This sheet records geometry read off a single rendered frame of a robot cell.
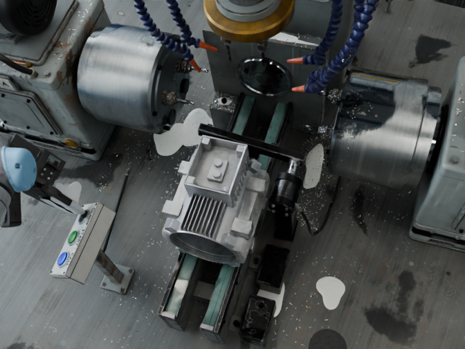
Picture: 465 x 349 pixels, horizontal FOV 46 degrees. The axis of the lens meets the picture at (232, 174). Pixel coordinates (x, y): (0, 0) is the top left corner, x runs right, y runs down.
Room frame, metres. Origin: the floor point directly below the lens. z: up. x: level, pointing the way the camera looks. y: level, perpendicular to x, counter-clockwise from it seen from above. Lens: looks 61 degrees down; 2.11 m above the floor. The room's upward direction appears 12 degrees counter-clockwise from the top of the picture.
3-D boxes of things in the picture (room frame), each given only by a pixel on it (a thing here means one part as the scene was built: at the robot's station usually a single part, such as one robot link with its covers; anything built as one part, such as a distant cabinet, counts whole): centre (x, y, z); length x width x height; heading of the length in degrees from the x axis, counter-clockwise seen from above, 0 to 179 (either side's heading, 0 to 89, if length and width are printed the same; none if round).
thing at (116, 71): (0.94, 0.23, 1.04); 0.37 x 0.25 x 0.25; 62
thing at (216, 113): (0.88, -0.02, 0.86); 0.07 x 0.06 x 0.12; 62
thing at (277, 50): (0.91, -0.16, 0.97); 0.30 x 0.11 x 0.34; 62
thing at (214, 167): (0.56, 0.03, 1.11); 0.12 x 0.11 x 0.07; 152
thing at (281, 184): (0.67, -0.22, 0.92); 0.45 x 0.13 x 0.24; 152
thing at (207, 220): (0.53, 0.05, 1.02); 0.20 x 0.19 x 0.19; 152
